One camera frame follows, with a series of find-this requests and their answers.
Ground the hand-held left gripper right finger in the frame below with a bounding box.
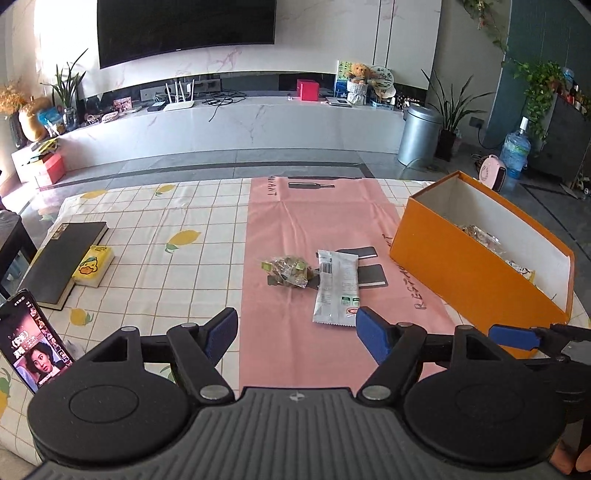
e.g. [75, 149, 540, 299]
[356, 306, 522, 402]

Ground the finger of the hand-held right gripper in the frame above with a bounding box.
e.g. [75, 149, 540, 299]
[488, 324, 557, 358]
[549, 323, 591, 343]

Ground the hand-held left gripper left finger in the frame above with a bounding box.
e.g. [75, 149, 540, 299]
[83, 307, 239, 402]

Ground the white snack packet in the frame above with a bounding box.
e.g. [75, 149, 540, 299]
[312, 249, 361, 326]

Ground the orange cardboard box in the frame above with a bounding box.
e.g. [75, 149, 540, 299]
[389, 171, 575, 358]

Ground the clear bag of green candies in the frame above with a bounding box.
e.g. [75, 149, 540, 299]
[261, 255, 321, 289]

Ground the large clear noodle snack bag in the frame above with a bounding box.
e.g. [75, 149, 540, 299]
[459, 224, 505, 256]

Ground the person's right hand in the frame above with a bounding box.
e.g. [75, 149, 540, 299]
[549, 436, 591, 476]

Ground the pink table mat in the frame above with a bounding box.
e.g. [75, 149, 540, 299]
[239, 175, 462, 393]

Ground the yellow tissue pack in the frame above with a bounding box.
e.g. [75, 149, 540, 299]
[71, 246, 115, 288]

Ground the pink heater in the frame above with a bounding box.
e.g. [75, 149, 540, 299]
[479, 154, 507, 191]

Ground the black book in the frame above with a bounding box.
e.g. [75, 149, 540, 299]
[21, 222, 109, 310]

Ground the blue water bottle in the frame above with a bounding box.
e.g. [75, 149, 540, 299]
[501, 117, 532, 181]

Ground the dark cabinet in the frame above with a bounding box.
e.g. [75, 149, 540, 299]
[531, 95, 591, 185]

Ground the smartphone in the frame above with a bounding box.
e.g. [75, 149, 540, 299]
[0, 289, 75, 395]

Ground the white marble media console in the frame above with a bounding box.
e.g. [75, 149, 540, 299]
[11, 95, 407, 181]

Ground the grey metal trash can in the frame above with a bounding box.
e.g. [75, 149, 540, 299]
[397, 105, 443, 167]

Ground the tall leafy potted plant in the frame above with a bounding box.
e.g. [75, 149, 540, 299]
[422, 69, 495, 162]

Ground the black side table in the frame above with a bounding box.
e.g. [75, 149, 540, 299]
[0, 210, 38, 301]

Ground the white router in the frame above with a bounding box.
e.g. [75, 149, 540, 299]
[164, 80, 195, 112]

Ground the red cardboard box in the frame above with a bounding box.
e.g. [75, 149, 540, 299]
[34, 152, 65, 185]

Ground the green ivy plant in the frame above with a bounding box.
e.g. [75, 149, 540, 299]
[512, 60, 568, 139]

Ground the round hand fan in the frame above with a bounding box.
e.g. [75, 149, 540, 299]
[367, 67, 397, 92]

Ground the brown teddy bear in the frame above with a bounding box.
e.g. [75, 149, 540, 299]
[346, 62, 370, 104]

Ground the yellow vase with dried flowers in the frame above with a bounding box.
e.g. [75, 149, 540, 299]
[0, 80, 49, 141]

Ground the slim leafy potted plant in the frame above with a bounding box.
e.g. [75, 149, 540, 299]
[41, 48, 88, 132]

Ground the black television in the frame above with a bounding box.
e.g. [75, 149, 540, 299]
[97, 0, 278, 70]

